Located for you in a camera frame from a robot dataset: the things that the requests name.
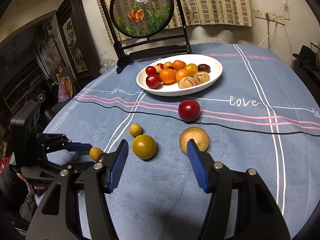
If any yellow orange citrus fruit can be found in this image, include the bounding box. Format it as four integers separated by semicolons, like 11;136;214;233
185;63;199;76

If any dark framed painting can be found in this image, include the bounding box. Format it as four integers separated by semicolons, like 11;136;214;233
56;0;100;82

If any red plum near plate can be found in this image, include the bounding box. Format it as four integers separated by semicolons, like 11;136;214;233
178;100;201;122

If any large red plum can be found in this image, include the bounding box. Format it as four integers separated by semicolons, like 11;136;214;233
145;74;162;89

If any large beige round fruit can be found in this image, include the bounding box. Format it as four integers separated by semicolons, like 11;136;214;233
193;72;210;85

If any yellow pale pear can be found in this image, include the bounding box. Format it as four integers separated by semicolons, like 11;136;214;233
154;65;162;74

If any green yellow citrus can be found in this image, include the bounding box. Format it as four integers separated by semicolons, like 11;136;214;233
132;134;157;160

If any dark maroon mangosteen fruit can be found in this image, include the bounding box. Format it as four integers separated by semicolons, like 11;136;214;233
198;64;210;73

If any mandarin orange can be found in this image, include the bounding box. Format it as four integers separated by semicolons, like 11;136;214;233
172;60;187;71
159;68;176;84

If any beige potato fruit front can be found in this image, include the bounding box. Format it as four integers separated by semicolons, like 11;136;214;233
179;127;209;154

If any small longan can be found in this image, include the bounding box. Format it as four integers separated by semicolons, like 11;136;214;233
89;147;102;161
129;123;143;137

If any round goldfish screen stand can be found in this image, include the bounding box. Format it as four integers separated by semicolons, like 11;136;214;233
99;0;191;73

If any white oval plate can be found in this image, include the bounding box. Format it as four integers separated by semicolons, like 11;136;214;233
136;54;223;97

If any beige potato fruit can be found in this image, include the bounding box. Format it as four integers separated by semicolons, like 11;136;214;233
178;76;196;89
179;127;209;154

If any red tomato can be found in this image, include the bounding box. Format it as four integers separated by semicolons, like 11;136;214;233
157;63;164;69
145;66;157;75

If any orange persimmon fruit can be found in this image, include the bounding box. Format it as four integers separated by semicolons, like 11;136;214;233
163;62;172;69

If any striped beige curtain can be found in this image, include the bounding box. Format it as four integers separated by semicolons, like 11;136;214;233
113;0;253;41

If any beige potato fruit back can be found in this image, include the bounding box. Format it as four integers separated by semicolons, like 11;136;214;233
178;76;196;89

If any wall power strip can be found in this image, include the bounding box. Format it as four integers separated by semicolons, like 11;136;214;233
253;9;285;25

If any smooth small orange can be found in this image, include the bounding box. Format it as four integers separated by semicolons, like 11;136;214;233
175;69;190;82

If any blue striped tablecloth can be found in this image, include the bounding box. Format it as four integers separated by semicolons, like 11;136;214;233
45;44;319;239

